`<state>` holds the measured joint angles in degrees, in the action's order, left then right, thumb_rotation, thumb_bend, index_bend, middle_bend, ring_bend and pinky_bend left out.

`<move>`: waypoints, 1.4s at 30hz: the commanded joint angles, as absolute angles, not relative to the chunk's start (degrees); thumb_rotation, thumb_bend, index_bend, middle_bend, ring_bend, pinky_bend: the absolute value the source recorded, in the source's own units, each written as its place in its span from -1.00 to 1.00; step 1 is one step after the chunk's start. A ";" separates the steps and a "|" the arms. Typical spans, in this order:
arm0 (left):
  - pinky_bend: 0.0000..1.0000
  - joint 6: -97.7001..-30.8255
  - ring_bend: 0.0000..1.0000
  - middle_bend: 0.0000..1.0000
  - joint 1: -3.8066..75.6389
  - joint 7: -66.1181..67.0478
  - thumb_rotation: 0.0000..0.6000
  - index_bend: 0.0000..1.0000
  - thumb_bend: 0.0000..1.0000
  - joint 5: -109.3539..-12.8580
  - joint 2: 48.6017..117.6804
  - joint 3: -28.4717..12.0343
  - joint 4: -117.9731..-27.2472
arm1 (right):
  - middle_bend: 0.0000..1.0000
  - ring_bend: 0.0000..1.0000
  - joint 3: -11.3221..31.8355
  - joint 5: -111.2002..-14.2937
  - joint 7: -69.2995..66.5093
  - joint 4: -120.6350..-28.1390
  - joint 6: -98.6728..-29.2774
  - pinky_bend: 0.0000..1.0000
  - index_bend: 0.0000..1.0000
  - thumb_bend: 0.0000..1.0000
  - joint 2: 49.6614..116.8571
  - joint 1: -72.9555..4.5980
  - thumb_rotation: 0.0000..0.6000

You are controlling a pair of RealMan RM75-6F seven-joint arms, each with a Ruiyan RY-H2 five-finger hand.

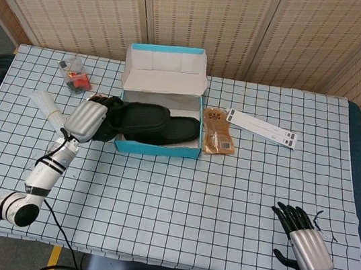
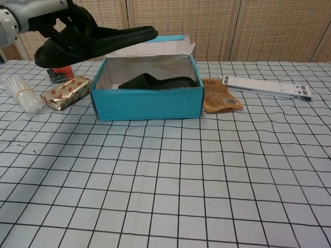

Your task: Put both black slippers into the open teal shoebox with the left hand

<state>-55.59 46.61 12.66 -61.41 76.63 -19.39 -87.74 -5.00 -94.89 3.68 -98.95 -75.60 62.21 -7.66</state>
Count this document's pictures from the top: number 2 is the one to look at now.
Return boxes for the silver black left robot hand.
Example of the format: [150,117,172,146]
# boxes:
[15,0,98,40]

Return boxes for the black rubber slipper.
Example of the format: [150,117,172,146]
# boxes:
[34,25,159,69]
[118,73,198,91]

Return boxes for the teal cardboard shoe box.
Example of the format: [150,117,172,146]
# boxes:
[89,34,205,121]

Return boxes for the clear bag red black items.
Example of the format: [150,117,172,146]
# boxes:
[46,64,74,84]

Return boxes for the gold wrapped package red print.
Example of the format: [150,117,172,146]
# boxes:
[39,76,93,112]

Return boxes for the clear plastic tube bundle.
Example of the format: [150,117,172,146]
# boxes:
[3,75,45,114]

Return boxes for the woven bamboo folding screen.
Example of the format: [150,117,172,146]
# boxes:
[0,0,331,63]

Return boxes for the brown foil pouch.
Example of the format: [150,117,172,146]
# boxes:
[202,78,245,114]

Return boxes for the white folding stand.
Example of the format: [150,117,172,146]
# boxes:
[221,75,314,102]

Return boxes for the light blue grid tablecloth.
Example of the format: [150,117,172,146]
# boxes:
[0,59,331,248]

